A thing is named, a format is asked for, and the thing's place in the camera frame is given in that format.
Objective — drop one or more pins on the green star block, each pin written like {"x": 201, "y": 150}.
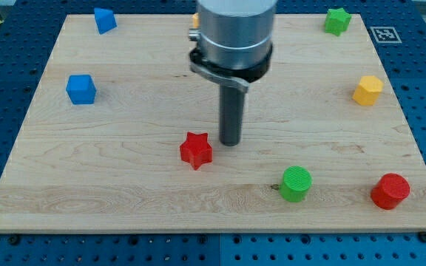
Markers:
{"x": 337, "y": 21}

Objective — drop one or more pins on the wooden board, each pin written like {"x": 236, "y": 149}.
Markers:
{"x": 114, "y": 166}

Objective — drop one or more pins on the blue cube block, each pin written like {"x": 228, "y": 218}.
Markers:
{"x": 81, "y": 89}

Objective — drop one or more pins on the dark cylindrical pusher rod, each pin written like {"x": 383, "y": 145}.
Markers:
{"x": 230, "y": 115}

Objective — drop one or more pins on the yellow hexagon block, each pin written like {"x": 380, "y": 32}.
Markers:
{"x": 368, "y": 90}

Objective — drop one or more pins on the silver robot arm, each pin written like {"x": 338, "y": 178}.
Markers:
{"x": 235, "y": 34}

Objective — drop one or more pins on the yellow block behind arm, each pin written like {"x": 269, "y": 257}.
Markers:
{"x": 195, "y": 20}

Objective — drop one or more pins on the red star block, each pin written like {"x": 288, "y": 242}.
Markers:
{"x": 196, "y": 150}

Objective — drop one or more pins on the red cylinder block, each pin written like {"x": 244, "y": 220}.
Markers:
{"x": 390, "y": 191}

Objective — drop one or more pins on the green cylinder block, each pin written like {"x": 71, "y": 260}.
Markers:
{"x": 295, "y": 184}

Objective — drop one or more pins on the white fiducial marker tag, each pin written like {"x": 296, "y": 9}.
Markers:
{"x": 385, "y": 35}

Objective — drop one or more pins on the blue triangular block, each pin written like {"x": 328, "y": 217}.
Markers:
{"x": 104, "y": 19}

